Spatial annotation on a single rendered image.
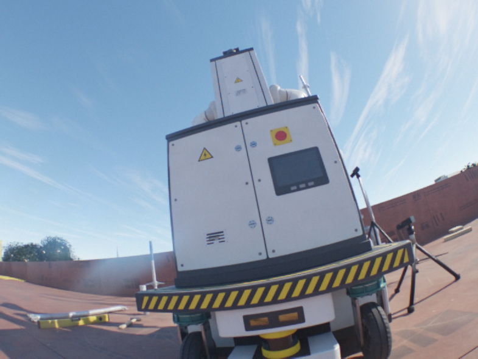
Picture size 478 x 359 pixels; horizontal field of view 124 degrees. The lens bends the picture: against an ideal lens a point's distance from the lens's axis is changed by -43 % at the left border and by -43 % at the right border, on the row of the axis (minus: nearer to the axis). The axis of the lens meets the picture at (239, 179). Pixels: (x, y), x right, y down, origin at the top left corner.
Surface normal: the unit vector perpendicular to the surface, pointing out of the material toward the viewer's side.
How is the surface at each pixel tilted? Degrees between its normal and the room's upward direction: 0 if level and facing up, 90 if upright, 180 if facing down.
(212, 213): 90
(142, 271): 90
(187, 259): 90
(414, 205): 90
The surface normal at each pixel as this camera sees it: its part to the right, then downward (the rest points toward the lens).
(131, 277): -0.31, -0.31
